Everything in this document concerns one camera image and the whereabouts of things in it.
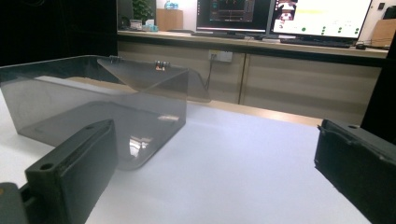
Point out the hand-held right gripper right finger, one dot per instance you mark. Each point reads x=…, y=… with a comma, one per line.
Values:
x=361, y=168

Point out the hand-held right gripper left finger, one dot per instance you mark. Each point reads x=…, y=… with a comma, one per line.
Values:
x=74, y=174

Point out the grey transparent lidded box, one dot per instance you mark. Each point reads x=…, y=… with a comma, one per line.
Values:
x=93, y=99

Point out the black curtain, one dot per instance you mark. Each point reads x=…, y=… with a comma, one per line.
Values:
x=56, y=28
x=381, y=102

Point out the beige cabinet counter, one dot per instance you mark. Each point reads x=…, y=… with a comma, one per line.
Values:
x=305, y=84

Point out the black computer mouse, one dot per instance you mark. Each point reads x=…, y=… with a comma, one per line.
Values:
x=360, y=46

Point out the black keyboard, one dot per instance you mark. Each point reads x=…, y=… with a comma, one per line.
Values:
x=314, y=43

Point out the white table sheet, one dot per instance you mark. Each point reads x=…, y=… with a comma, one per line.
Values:
x=224, y=174

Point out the flat cardboard sheet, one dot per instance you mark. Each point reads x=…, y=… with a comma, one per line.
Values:
x=384, y=32

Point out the bright screen monitor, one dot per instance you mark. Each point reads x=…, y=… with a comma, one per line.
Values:
x=320, y=17

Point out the black bag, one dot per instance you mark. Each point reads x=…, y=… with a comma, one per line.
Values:
x=390, y=12

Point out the green potted plant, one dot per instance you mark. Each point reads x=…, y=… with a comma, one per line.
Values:
x=142, y=9

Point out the brown cardboard box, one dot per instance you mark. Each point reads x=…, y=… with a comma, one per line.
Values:
x=169, y=20

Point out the water bottles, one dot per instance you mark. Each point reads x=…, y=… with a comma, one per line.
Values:
x=171, y=4

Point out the dark screen monitor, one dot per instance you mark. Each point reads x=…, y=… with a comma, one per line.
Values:
x=233, y=14

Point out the white wall socket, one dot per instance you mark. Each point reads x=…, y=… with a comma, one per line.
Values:
x=221, y=56

